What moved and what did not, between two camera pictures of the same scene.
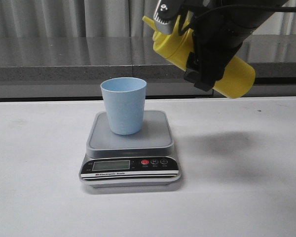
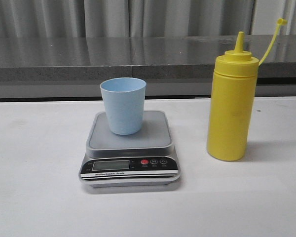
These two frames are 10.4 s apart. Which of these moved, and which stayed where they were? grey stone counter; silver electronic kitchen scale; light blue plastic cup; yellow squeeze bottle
Moved: yellow squeeze bottle
Stayed: silver electronic kitchen scale; light blue plastic cup; grey stone counter
